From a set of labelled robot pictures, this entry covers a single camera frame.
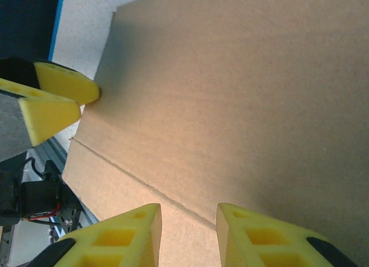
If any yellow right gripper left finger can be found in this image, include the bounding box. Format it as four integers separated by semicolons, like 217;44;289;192
28;203;162;267

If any brown cardboard box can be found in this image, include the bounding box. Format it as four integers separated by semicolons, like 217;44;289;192
62;0;369;267

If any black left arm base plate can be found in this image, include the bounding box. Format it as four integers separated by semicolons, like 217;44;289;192
54;189;100;230

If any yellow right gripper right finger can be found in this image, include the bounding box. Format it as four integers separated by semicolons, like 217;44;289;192
216;202;358;267

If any blue table side rail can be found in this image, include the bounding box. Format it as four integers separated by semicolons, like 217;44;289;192
48;0;66;65

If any thin black cable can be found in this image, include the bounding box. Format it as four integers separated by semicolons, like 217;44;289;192
22;157;61;181

